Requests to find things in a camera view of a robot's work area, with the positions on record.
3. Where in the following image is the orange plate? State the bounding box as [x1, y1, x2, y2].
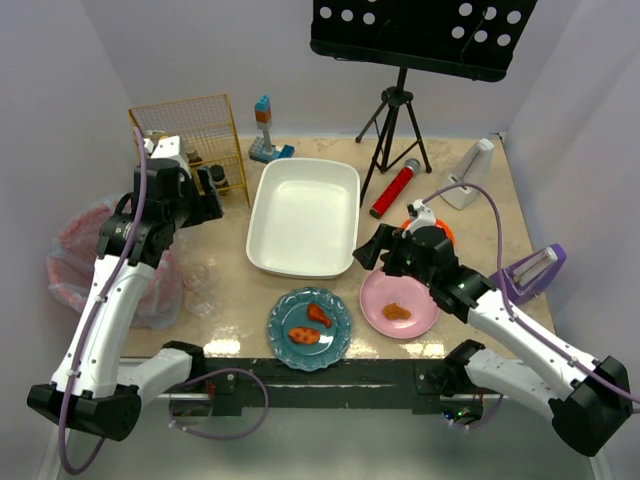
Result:
[401, 219, 455, 243]

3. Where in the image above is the pink plate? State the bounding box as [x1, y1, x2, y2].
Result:
[359, 269, 439, 340]

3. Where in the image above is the small yellow label bottle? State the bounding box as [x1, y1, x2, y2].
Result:
[187, 149, 203, 168]

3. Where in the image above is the small black cap spice jar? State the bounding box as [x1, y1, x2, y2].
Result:
[210, 165, 230, 196]

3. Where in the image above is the clear glass cup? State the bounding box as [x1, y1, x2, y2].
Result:
[184, 291, 214, 318]
[181, 264, 210, 292]

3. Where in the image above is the pink trash basket with bag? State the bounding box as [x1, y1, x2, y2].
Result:
[46, 194, 183, 330]

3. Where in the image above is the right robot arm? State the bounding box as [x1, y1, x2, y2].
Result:
[353, 224, 636, 457]

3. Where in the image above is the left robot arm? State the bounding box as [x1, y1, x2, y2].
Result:
[27, 159, 223, 441]

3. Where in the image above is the orange fried nugget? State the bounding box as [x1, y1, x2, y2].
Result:
[382, 303, 411, 321]

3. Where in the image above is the white rectangular baking dish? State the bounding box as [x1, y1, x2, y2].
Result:
[246, 158, 360, 279]

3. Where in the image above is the toy chicken drumstick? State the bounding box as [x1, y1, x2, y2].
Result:
[307, 303, 333, 328]

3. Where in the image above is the red glitter microphone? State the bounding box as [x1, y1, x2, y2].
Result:
[369, 158, 421, 219]

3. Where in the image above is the teal scalloped plate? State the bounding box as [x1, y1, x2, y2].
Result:
[267, 287, 352, 372]

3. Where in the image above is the white metronome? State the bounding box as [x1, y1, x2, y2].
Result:
[441, 138, 495, 210]

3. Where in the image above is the toy brick tower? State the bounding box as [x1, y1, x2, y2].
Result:
[248, 95, 295, 164]

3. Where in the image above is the toy grilled meat piece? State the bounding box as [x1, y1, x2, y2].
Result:
[288, 326, 321, 345]

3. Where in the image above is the black music stand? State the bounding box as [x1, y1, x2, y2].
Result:
[309, 0, 540, 205]

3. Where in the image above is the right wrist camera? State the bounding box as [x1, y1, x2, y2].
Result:
[401, 199, 437, 237]

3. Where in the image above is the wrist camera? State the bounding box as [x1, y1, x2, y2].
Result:
[401, 199, 437, 237]
[144, 135, 184, 160]

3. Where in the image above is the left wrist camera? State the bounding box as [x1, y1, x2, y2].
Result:
[144, 135, 184, 160]

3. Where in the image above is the gold wire basket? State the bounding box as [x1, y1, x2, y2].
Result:
[129, 94, 250, 205]

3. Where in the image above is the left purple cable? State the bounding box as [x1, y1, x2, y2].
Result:
[57, 125, 271, 475]

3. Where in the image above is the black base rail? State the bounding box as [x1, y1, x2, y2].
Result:
[205, 358, 479, 415]

